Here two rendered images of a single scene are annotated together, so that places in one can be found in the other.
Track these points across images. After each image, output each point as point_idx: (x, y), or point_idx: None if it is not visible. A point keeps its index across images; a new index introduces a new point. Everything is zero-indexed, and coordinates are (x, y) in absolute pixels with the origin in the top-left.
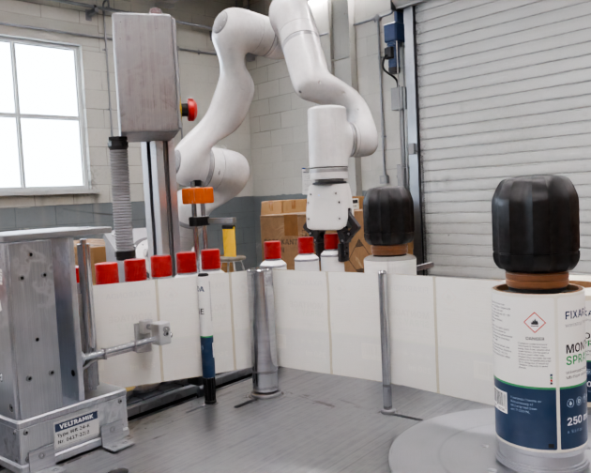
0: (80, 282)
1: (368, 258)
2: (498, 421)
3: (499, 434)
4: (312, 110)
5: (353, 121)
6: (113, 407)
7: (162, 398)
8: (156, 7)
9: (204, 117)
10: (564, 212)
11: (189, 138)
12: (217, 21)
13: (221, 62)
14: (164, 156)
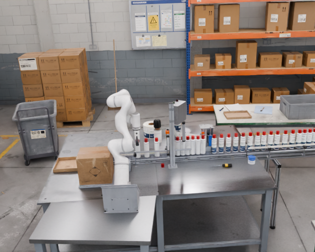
0: (202, 131)
1: (160, 129)
2: (180, 128)
3: (180, 129)
4: (139, 114)
5: (128, 116)
6: None
7: None
8: (177, 99)
9: (126, 128)
10: None
11: (130, 135)
12: (131, 99)
13: (127, 110)
14: None
